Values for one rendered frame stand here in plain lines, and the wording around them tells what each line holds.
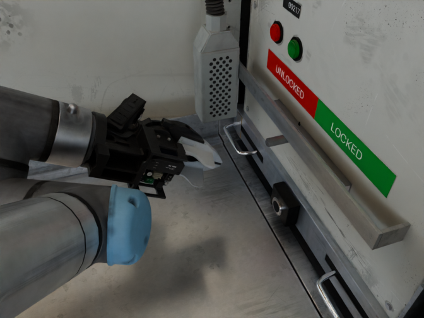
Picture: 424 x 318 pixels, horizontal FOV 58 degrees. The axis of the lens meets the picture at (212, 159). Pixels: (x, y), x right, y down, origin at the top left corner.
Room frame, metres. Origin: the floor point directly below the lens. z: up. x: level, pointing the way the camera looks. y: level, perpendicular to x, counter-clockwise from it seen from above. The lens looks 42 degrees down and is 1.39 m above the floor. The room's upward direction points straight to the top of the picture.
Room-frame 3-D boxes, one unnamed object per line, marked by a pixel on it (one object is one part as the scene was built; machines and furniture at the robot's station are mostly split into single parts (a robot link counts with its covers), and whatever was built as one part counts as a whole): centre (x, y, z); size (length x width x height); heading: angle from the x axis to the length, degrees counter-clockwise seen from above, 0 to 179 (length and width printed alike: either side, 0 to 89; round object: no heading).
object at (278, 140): (0.47, -0.11, 1.02); 0.06 x 0.02 x 0.04; 109
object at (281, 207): (0.44, -0.12, 0.90); 0.06 x 0.03 x 0.05; 19
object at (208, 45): (0.62, -0.01, 1.04); 0.08 x 0.05 x 0.17; 109
